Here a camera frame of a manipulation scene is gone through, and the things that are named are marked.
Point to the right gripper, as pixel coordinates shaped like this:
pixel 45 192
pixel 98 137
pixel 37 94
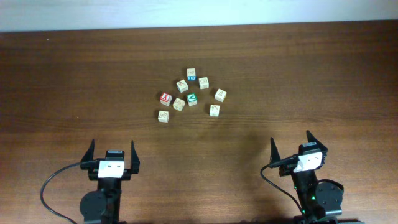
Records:
pixel 286 165

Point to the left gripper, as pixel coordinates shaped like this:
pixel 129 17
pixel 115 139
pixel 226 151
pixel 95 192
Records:
pixel 85 162

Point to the wooden block engraved picture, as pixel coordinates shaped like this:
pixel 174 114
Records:
pixel 214 110

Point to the wooden block letter A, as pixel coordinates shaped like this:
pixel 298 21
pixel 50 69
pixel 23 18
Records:
pixel 220 95

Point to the wooden block green letter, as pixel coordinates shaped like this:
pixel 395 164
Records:
pixel 192 99

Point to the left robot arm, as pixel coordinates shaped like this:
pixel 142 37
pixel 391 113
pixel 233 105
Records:
pixel 102 206

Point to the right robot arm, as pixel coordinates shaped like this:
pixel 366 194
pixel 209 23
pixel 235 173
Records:
pixel 319 200

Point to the wooden block lower left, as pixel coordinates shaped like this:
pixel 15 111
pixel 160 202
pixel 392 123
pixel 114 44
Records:
pixel 163 116

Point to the wooden block red letter Y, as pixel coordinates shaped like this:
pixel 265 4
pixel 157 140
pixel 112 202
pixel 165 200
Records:
pixel 165 99

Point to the plain wooden block centre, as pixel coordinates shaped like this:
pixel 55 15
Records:
pixel 178 104

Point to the plain wooden block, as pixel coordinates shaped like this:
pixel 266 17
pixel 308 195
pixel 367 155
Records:
pixel 203 83
pixel 178 104
pixel 182 86

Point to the plain wooden block upper left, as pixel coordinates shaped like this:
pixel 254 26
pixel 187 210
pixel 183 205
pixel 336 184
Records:
pixel 182 86

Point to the plain wooden block upper right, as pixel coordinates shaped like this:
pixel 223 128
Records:
pixel 203 83

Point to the wooden block blue side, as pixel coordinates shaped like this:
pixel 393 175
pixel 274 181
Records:
pixel 191 74

